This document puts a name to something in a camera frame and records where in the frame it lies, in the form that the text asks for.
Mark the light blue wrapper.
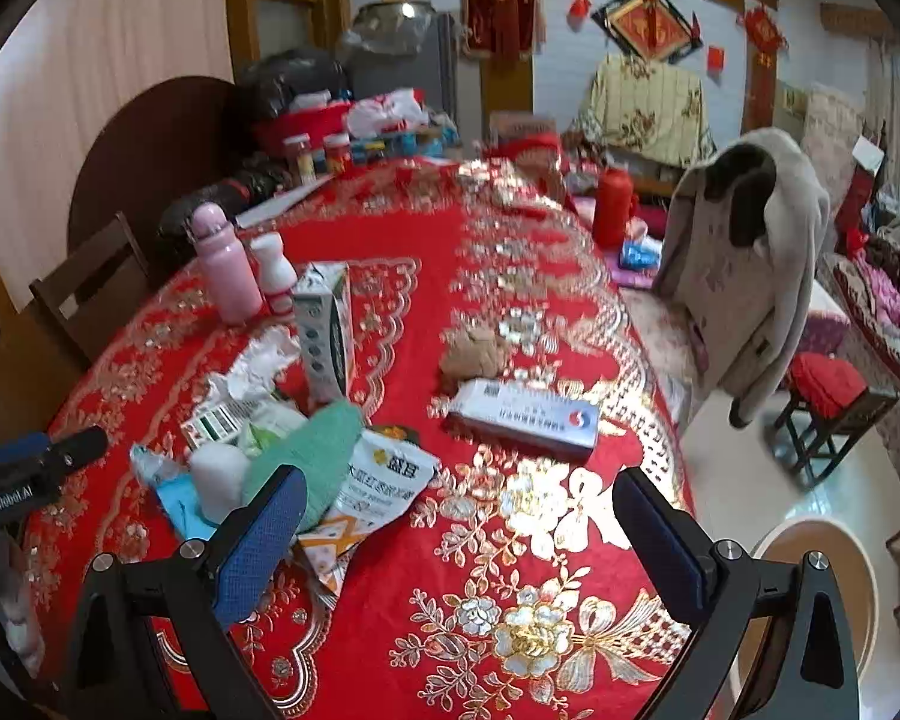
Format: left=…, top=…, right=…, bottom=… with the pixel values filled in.
left=130, top=444, right=217, bottom=541

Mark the white orange snack packet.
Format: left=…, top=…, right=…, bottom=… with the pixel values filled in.
left=297, top=429, right=440, bottom=610

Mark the dark wooden chair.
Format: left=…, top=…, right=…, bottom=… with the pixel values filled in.
left=30, top=211, right=151, bottom=371

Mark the white green crumpled wrapper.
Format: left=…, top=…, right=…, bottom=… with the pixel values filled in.
left=180, top=325, right=301, bottom=450

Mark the green cloth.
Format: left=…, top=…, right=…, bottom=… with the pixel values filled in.
left=238, top=400, right=364, bottom=533

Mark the pink thermos bottle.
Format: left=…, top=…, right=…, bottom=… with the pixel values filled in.
left=190, top=202, right=263, bottom=325

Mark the red cushioned wooden stool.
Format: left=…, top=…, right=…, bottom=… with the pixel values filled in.
left=772, top=353, right=899, bottom=488

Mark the small white yogurt bottle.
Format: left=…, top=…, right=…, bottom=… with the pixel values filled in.
left=250, top=232, right=297, bottom=317

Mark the green white milk carton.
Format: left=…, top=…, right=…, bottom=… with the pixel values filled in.
left=292, top=262, right=356, bottom=403

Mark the red gold floral tablecloth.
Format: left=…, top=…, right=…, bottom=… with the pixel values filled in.
left=20, top=156, right=698, bottom=720

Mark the white blue medicine box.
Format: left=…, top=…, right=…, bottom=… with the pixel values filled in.
left=448, top=379, right=600, bottom=461

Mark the dark round tabletop leaning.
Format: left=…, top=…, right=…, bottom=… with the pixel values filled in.
left=66, top=75, right=256, bottom=255

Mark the crumpled brown tissue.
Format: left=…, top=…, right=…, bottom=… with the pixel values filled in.
left=439, top=327, right=507, bottom=382

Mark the floral sofa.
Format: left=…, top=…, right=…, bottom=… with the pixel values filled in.
left=816, top=252, right=900, bottom=481

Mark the small jar red lid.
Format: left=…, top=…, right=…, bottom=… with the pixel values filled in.
left=323, top=132, right=352, bottom=174
left=283, top=133, right=317, bottom=187

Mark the red basin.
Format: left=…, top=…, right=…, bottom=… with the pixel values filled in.
left=253, top=101, right=352, bottom=158

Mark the black plastic bag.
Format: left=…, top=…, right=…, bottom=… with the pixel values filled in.
left=235, top=47, right=351, bottom=119

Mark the blue plastic bag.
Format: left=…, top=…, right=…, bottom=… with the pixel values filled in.
left=617, top=241, right=662, bottom=271

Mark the beige coat on chair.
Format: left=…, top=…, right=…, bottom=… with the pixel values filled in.
left=652, top=127, right=831, bottom=429

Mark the white plastic bag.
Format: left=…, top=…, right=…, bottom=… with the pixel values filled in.
left=344, top=88, right=429, bottom=140

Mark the red cylinder container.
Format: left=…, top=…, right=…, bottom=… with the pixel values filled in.
left=592, top=167, right=634, bottom=250

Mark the floral draped cloth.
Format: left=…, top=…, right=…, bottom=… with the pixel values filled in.
left=574, top=54, right=715, bottom=167

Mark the red Chinese knot decoration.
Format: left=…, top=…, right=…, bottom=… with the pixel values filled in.
left=461, top=0, right=539, bottom=62

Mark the red diamond Fu poster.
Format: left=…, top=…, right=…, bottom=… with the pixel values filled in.
left=590, top=0, right=702, bottom=64

